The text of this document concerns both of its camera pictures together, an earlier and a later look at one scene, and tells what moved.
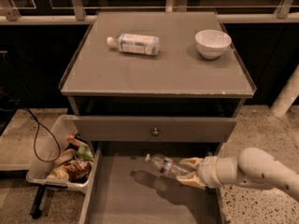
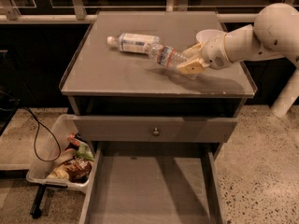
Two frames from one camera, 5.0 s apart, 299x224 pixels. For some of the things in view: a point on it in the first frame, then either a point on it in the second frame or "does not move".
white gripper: [206, 171] → [215, 54]
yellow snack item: [59, 174] does not move
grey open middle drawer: [124, 188] does not move
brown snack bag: [78, 170] does not move
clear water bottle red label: [169, 166] → [168, 57]
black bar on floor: [35, 211] does not move
